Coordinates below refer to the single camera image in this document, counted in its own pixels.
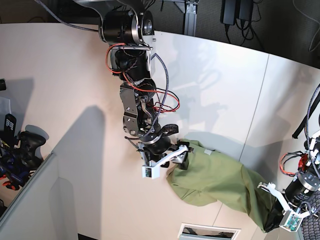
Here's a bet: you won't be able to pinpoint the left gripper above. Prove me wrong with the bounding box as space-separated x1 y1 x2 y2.
258 174 320 233

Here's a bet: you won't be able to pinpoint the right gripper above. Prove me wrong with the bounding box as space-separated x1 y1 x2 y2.
137 133 194 179

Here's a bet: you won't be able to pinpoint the green t-shirt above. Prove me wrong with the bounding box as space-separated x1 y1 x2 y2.
166 139 275 232

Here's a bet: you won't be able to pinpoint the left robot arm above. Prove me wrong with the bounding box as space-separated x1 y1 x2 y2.
257 87 320 233

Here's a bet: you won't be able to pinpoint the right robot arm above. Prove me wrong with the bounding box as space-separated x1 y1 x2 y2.
78 0 193 179

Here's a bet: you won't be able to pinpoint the black power adapter left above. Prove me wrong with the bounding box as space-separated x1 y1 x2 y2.
220 0 237 26

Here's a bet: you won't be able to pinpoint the black power adapter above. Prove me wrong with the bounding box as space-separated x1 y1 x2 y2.
238 0 254 21
220 0 237 26

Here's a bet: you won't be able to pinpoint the grey partition panel left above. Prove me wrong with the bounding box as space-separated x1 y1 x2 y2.
0 153 78 240

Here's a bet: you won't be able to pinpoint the black game controller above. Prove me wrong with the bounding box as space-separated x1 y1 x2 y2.
18 131 46 170

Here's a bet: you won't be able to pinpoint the black power adapter right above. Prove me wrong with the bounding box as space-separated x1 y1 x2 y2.
238 0 254 21

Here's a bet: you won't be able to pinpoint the blue orange clamp tools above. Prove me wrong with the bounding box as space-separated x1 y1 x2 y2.
0 143 31 191

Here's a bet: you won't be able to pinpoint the black remote control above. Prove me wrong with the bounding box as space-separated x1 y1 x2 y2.
3 113 17 148

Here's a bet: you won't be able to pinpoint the white paper sheet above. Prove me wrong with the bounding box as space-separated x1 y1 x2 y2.
0 97 12 115

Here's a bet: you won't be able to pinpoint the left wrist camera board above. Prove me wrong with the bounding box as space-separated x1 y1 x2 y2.
283 215 301 232

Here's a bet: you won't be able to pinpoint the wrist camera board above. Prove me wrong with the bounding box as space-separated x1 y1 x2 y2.
142 166 154 179
283 215 301 232

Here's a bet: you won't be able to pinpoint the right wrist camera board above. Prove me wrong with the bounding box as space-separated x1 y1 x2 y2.
142 166 154 179

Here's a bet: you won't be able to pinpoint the white cable grommet tray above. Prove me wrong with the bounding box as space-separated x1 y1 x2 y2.
177 223 241 240

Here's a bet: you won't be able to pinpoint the aluminium frame post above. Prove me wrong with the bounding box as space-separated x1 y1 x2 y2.
174 0 200 37

